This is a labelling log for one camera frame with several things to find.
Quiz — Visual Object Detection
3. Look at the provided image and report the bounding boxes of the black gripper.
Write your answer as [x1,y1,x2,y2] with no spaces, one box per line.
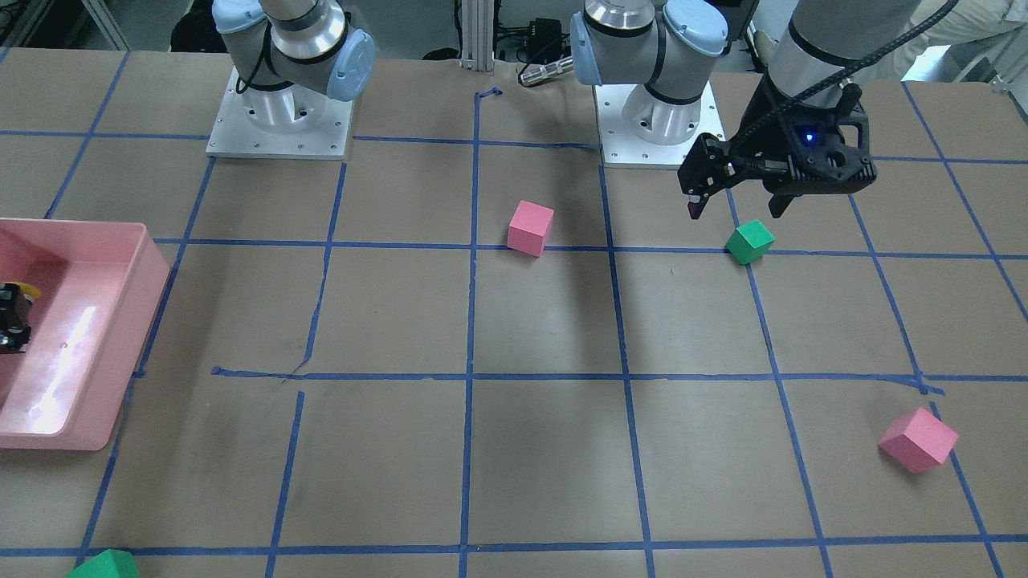
[687,78,878,220]

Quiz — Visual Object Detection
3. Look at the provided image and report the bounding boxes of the yellow push button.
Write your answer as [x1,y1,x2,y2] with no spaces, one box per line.
[1,281,41,354]

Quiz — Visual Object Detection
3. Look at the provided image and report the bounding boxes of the pink cube near arm base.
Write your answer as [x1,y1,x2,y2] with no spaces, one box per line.
[506,200,555,258]

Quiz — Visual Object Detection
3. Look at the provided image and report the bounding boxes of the green cube centre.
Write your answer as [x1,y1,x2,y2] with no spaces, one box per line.
[724,219,776,266]

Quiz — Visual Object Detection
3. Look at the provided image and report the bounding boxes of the pink cube tilted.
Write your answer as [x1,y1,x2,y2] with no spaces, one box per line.
[878,409,959,474]

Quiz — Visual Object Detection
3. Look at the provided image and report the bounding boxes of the pink plastic bin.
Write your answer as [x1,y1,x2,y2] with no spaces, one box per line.
[1,218,169,450]

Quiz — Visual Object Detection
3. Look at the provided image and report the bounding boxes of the green cube far corner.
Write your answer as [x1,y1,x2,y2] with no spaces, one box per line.
[66,549,142,578]

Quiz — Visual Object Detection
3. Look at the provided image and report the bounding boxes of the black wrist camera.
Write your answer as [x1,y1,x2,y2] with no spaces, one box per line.
[678,132,732,195]

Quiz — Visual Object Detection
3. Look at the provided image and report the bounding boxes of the aluminium frame post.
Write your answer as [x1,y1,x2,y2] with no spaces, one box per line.
[455,1,498,75]

